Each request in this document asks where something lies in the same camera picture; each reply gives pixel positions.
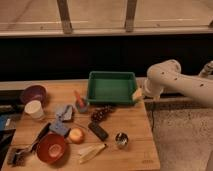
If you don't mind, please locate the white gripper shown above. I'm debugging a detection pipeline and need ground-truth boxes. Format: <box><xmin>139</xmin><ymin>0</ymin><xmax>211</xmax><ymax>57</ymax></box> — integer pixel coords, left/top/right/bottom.
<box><xmin>132</xmin><ymin>79</ymin><xmax>164</xmax><ymax>101</ymax></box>

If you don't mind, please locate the dark red grape bunch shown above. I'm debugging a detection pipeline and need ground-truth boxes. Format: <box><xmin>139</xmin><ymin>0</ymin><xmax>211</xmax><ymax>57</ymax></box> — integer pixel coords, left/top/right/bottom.
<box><xmin>91</xmin><ymin>106</ymin><xmax>114</xmax><ymax>123</ymax></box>

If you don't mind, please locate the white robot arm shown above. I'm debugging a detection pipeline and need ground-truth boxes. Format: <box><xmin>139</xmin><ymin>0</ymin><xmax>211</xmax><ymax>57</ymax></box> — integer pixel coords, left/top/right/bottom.
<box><xmin>132</xmin><ymin>59</ymin><xmax>213</xmax><ymax>108</ymax></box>

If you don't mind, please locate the purple bowl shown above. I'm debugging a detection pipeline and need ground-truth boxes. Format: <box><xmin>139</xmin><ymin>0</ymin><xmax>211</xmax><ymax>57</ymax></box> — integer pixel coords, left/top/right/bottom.
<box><xmin>20</xmin><ymin>85</ymin><xmax>47</xmax><ymax>105</ymax></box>

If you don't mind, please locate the red bowl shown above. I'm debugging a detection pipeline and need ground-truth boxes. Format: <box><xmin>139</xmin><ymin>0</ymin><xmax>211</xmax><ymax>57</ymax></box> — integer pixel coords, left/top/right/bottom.
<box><xmin>36</xmin><ymin>133</ymin><xmax>67</xmax><ymax>164</ymax></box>

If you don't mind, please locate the green plastic bin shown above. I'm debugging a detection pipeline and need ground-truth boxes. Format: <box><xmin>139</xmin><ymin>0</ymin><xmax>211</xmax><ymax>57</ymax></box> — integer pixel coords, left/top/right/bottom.
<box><xmin>87</xmin><ymin>71</ymin><xmax>137</xmax><ymax>105</ymax></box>

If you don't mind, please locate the small metal cup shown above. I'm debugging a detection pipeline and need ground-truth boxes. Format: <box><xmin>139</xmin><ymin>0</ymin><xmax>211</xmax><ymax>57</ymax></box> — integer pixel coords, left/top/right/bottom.
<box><xmin>115</xmin><ymin>132</ymin><xmax>129</xmax><ymax>149</ymax></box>

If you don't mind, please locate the black rectangular block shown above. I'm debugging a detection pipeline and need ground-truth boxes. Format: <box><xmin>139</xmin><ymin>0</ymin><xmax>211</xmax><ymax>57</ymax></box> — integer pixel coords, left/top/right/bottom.
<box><xmin>88</xmin><ymin>122</ymin><xmax>108</xmax><ymax>141</ymax></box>

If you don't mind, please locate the blue grey cloth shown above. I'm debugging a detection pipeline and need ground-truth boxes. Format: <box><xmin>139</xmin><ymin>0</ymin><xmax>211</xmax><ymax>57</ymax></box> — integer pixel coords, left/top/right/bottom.
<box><xmin>55</xmin><ymin>104</ymin><xmax>74</xmax><ymax>121</ymax></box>

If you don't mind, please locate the orange apple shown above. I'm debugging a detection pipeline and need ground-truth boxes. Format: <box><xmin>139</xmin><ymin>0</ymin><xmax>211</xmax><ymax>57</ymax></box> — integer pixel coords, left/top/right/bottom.
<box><xmin>69</xmin><ymin>128</ymin><xmax>84</xmax><ymax>144</ymax></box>

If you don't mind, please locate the blue sponge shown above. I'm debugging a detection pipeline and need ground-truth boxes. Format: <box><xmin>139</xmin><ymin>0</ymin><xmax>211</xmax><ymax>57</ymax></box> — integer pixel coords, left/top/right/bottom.
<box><xmin>49</xmin><ymin>120</ymin><xmax>69</xmax><ymax>136</ymax></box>

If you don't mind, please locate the white paper cup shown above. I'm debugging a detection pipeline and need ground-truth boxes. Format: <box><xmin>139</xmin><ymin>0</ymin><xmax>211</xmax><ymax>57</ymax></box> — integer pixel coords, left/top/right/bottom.
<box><xmin>24</xmin><ymin>100</ymin><xmax>44</xmax><ymax>120</ymax></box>

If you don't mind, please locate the blue object at left edge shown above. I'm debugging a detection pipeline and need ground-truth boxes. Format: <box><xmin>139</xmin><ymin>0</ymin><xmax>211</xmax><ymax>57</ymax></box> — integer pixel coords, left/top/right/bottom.
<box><xmin>0</xmin><ymin>115</ymin><xmax>11</xmax><ymax>131</ymax></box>

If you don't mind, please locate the black handled brush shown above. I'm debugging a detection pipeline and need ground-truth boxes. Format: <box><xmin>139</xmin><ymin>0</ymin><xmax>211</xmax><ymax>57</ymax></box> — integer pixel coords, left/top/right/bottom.
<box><xmin>7</xmin><ymin>123</ymin><xmax>50</xmax><ymax>166</ymax></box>

